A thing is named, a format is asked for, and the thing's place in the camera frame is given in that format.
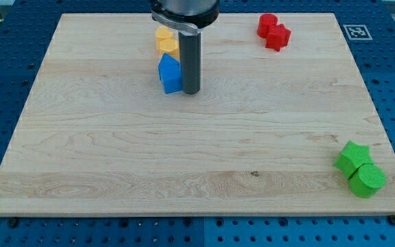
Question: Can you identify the blue house-shaped block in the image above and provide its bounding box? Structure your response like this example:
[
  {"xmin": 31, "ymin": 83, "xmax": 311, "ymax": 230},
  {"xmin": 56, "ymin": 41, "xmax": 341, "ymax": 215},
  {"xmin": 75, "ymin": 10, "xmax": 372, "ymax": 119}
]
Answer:
[{"xmin": 158, "ymin": 54, "xmax": 182, "ymax": 94}]

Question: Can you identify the green star block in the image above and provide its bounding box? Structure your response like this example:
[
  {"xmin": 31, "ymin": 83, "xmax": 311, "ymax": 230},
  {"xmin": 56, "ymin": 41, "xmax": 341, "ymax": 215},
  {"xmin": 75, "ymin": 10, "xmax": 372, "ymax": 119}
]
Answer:
[{"xmin": 333, "ymin": 141, "xmax": 374, "ymax": 179}]

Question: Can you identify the black bolt front right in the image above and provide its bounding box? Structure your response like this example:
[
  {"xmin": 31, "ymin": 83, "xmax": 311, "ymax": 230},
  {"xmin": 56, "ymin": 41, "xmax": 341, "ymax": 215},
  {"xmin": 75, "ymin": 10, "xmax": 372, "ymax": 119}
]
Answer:
[{"xmin": 387, "ymin": 215, "xmax": 395, "ymax": 226}]

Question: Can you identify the white fiducial marker tag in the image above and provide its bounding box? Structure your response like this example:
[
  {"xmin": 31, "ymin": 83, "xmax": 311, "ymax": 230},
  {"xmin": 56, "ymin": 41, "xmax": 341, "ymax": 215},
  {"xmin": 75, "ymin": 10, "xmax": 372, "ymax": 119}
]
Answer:
[{"xmin": 344, "ymin": 24, "xmax": 372, "ymax": 40}]

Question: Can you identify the yellow heart block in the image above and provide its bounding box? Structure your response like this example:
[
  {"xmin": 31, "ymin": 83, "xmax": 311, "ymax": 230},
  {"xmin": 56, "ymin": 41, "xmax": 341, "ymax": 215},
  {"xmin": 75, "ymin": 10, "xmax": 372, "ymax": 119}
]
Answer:
[{"xmin": 155, "ymin": 26, "xmax": 174, "ymax": 50}]

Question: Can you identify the green cylinder block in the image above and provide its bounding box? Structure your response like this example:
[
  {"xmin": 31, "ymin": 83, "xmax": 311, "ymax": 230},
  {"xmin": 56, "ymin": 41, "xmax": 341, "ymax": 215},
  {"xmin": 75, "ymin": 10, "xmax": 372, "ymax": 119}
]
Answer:
[{"xmin": 349, "ymin": 164, "xmax": 387, "ymax": 198}]

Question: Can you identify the yellow hexagon block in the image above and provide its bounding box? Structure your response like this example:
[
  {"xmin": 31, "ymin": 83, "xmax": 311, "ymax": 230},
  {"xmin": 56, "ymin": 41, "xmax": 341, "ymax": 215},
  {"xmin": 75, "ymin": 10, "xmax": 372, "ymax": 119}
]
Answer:
[{"xmin": 158, "ymin": 38, "xmax": 180, "ymax": 60}]

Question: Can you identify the red star block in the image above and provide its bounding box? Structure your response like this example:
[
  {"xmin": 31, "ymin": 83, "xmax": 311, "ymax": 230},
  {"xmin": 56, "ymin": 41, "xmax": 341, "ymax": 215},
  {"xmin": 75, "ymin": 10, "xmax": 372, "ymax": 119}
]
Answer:
[{"xmin": 265, "ymin": 24, "xmax": 291, "ymax": 51}]

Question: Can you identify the red cylinder block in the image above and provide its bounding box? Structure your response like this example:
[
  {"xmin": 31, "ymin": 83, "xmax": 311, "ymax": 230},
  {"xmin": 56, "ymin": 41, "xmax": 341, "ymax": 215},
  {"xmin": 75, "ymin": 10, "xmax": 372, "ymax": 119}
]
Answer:
[{"xmin": 257, "ymin": 13, "xmax": 278, "ymax": 38}]

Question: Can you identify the wooden board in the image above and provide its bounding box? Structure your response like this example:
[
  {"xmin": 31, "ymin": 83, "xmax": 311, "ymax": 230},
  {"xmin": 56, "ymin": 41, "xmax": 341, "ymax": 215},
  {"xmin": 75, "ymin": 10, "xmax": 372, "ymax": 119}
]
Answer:
[{"xmin": 0, "ymin": 13, "xmax": 395, "ymax": 217}]

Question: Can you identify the black bolt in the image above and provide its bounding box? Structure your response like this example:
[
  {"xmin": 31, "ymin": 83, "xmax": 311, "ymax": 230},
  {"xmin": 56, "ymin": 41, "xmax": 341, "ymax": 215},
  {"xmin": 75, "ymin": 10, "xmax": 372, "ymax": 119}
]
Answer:
[
  {"xmin": 387, "ymin": 215, "xmax": 395, "ymax": 226},
  {"xmin": 6, "ymin": 217, "xmax": 19, "ymax": 228}
]

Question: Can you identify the black bolt front left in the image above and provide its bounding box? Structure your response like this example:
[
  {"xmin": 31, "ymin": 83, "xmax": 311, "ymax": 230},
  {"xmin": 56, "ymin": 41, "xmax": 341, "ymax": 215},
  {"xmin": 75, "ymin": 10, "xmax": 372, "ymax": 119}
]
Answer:
[{"xmin": 6, "ymin": 217, "xmax": 19, "ymax": 228}]

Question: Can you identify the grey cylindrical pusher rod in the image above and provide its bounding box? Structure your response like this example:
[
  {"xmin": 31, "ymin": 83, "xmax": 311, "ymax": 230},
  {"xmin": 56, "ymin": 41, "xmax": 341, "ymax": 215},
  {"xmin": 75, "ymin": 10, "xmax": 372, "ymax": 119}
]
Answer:
[{"xmin": 178, "ymin": 32, "xmax": 201, "ymax": 95}]

